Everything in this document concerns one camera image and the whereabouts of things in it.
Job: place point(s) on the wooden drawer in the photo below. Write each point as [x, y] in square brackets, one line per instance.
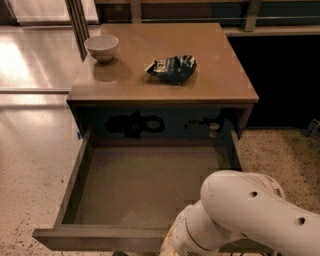
[124, 195]

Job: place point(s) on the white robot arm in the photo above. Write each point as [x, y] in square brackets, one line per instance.
[235, 205]

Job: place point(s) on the brown wooden drawer cabinet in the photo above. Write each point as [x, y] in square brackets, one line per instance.
[219, 78]

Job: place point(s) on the crumpled blue chip bag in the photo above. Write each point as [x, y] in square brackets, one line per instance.
[173, 70]

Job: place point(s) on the blue tape piece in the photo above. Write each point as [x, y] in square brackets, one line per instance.
[79, 135]

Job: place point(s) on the white ceramic bowl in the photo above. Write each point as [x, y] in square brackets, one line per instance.
[102, 48]

